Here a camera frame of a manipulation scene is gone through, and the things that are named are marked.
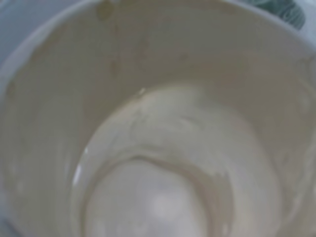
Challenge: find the blue sleeved paper cup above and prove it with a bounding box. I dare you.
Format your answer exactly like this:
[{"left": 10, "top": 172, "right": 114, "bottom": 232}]
[{"left": 0, "top": 0, "right": 316, "bottom": 237}]

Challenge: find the clear green-label water bottle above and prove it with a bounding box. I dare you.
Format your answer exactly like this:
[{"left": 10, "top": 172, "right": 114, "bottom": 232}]
[{"left": 244, "top": 0, "right": 306, "bottom": 30}]

